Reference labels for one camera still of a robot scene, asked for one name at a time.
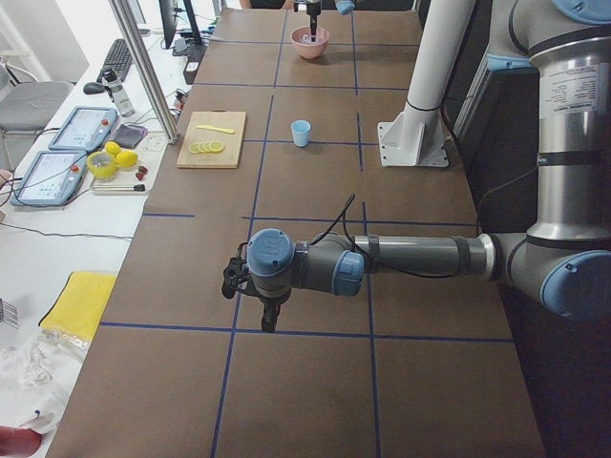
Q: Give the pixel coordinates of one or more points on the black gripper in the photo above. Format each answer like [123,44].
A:
[270,301]
[313,10]

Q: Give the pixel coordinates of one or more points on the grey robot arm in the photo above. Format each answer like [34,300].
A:
[562,260]
[343,7]

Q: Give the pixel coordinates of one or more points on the pile of clear ice cubes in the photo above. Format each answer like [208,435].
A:
[308,39]

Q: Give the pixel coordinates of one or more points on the light blue cup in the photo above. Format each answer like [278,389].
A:
[300,130]

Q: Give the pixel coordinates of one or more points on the pink bowl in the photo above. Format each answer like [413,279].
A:
[308,52]

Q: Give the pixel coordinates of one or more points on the yellow plastic knife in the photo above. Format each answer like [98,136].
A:
[213,128]

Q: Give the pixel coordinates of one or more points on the wooden cutting board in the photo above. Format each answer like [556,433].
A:
[229,157]

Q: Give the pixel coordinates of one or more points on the white tray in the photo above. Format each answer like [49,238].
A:
[124,182]

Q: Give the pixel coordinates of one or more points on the yellow cloth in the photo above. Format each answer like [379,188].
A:
[78,308]

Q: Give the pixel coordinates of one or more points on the black keyboard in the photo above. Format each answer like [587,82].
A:
[118,59]

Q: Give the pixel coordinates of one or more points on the whole yellow lemon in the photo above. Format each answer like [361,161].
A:
[126,159]

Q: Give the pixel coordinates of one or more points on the clear water bottle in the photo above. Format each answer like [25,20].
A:
[114,87]

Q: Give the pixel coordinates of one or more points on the yellow tape roll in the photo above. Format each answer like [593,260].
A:
[102,165]

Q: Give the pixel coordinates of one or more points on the black computer mouse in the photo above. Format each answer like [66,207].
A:
[93,88]

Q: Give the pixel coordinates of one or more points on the clear plastic bag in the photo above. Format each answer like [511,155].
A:
[37,379]

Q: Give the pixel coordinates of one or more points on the teach pendant far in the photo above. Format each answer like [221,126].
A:
[85,129]

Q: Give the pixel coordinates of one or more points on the teach pendant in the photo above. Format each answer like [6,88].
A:
[52,180]
[85,129]

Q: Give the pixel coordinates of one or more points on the teach pendant near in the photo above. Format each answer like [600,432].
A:
[52,180]

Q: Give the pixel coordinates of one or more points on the grey office chair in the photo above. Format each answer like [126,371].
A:
[27,107]

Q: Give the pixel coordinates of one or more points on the aluminium frame post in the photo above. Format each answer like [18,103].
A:
[128,27]

